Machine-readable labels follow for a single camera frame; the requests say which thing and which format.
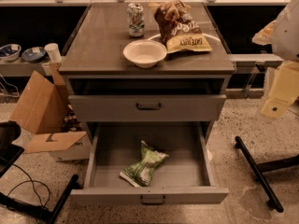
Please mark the white blue bowl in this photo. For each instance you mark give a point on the white blue bowl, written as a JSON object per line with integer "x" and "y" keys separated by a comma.
{"x": 10, "y": 52}

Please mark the white cardboard box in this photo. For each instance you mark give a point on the white cardboard box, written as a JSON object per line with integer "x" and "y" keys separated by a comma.
{"x": 70, "y": 146}

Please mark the white paper cup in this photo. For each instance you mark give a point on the white paper cup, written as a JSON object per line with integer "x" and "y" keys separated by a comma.
{"x": 53, "y": 51}

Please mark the green jalapeno chip bag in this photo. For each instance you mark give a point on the green jalapeno chip bag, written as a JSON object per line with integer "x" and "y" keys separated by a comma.
{"x": 139, "y": 174}

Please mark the white paper bowl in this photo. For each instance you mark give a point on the white paper bowl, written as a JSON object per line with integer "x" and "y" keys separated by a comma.
{"x": 145, "y": 53}

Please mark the black stand leg left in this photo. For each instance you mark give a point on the black stand leg left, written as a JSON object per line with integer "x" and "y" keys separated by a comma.
{"x": 37, "y": 211}

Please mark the black stand leg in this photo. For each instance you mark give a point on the black stand leg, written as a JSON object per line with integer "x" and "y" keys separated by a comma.
{"x": 260, "y": 168}
{"x": 37, "y": 211}

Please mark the closed grey upper drawer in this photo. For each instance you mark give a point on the closed grey upper drawer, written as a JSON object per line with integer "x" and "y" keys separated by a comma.
{"x": 147, "y": 107}

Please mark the brown yellow chip bag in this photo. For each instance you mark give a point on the brown yellow chip bag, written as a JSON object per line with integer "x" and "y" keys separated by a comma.
{"x": 178, "y": 29}

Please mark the white green soda can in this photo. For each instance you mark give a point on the white green soda can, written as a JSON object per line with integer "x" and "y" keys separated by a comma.
{"x": 135, "y": 19}

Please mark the low grey shelf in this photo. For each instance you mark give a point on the low grey shelf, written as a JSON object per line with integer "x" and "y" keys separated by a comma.
{"x": 21, "y": 68}

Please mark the black chair seat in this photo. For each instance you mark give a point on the black chair seat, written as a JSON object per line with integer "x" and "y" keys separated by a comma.
{"x": 9, "y": 132}

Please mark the open grey lower drawer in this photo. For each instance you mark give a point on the open grey lower drawer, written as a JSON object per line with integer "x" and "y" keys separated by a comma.
{"x": 184, "y": 178}

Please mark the grey drawer cabinet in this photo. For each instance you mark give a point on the grey drawer cabinet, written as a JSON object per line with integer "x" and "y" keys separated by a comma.
{"x": 95, "y": 64}

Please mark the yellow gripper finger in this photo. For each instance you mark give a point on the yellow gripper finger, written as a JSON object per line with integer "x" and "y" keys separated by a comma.
{"x": 284, "y": 90}
{"x": 264, "y": 36}

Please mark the black stand leg right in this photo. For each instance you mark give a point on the black stand leg right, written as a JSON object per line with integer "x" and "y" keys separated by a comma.
{"x": 260, "y": 168}

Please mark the open brown cardboard box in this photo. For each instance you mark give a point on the open brown cardboard box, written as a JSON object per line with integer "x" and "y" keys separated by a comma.
{"x": 40, "y": 108}

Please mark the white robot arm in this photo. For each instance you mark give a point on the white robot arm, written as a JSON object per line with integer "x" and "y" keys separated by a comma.
{"x": 283, "y": 36}

